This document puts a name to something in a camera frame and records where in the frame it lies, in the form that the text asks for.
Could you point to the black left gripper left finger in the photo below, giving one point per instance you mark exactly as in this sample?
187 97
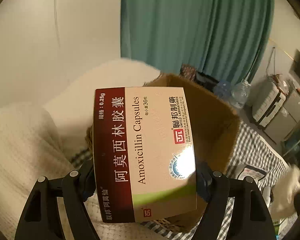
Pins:
40 218

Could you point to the amoxicillin capsules medicine box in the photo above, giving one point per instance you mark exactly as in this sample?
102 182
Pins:
143 154

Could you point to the silver foil packet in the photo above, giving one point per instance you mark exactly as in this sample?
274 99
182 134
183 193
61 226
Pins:
245 170

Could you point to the checkered bed sheet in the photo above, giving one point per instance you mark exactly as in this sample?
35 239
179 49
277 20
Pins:
250 148

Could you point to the white quilted blanket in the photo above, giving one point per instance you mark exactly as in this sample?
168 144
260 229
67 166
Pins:
30 146

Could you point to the brown cardboard box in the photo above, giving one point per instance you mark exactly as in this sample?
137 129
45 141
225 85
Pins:
214 129

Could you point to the white pillow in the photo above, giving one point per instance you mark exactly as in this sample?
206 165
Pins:
72 110

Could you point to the grey mini fridge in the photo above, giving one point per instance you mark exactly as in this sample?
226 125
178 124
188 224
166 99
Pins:
285 119

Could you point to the white suitcase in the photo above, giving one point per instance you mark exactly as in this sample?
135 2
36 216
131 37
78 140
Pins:
267 103

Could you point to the clear plastic water bottle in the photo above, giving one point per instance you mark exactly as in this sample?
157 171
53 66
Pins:
240 94

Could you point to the dark patterned box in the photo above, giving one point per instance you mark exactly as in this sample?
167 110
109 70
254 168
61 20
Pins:
188 72

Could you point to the green curtain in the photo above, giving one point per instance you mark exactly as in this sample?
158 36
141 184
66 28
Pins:
224 39

